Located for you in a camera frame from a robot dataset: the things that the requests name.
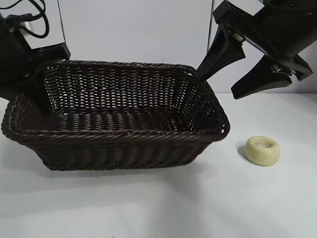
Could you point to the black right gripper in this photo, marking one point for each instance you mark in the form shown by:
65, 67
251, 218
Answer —
280, 27

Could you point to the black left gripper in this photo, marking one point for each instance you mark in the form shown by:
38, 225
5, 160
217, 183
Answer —
12, 54

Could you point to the pale yellow egg yolk pastry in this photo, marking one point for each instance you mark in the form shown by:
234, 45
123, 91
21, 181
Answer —
260, 153

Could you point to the dark brown woven basket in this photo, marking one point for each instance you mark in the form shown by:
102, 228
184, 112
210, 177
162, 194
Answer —
123, 148

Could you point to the thin dark background pole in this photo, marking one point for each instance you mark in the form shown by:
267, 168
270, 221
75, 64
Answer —
61, 22
210, 27

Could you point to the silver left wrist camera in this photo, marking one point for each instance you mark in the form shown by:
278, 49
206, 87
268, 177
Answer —
26, 28

